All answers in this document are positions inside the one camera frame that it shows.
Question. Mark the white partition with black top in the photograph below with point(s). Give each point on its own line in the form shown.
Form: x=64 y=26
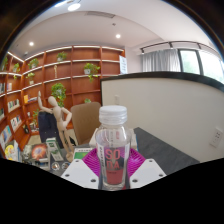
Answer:
x=160 y=110

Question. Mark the clear bottle with pink label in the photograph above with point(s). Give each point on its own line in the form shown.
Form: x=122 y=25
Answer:
x=113 y=146

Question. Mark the window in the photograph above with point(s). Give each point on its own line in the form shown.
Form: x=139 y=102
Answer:
x=203 y=63

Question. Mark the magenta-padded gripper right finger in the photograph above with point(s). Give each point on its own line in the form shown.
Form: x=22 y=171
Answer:
x=149 y=172

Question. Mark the grey curtain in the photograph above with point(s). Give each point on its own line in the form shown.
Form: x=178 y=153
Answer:
x=160 y=60

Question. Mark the green and white tissue box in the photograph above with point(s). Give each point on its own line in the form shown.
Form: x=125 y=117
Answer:
x=81 y=153

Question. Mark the round printed sticker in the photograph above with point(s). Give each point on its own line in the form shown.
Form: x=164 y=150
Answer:
x=56 y=165
x=65 y=165

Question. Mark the white wall socket plate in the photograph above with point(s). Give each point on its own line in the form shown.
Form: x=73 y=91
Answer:
x=216 y=137

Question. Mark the ceiling lights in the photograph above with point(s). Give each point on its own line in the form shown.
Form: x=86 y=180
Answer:
x=74 y=6

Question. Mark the wooden artist mannequin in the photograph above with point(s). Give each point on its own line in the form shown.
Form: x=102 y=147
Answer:
x=60 y=120

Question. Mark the dark blue office chair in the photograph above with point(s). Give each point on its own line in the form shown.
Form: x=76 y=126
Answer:
x=46 y=128

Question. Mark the orange wooden shelf unit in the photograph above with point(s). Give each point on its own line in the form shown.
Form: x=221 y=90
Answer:
x=76 y=83

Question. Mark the book with orange circle cover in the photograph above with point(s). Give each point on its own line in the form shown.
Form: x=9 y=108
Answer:
x=40 y=151

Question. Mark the tan upholstered chair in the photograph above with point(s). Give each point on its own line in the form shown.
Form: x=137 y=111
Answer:
x=85 y=120

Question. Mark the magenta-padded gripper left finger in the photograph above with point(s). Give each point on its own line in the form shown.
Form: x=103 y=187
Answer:
x=79 y=172

